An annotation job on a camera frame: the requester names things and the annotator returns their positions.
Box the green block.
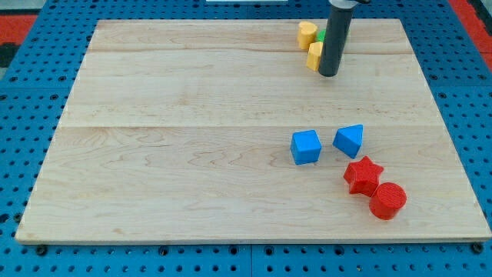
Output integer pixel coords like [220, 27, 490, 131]
[316, 29, 326, 42]

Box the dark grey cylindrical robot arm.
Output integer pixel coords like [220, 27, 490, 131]
[318, 0, 371, 77]

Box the yellow pentagon block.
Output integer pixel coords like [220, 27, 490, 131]
[306, 42, 323, 71]

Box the yellow heart block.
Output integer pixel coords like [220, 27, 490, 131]
[297, 21, 317, 50]

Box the wooden board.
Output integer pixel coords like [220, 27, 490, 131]
[15, 19, 491, 245]

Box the red cylinder block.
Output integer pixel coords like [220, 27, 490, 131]
[369, 182, 407, 220]

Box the blue triangle block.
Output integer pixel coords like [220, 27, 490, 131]
[332, 125, 364, 159]

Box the red star block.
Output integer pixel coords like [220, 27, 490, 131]
[344, 155, 384, 197]

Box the blue cube block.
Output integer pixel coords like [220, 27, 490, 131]
[290, 130, 322, 165]

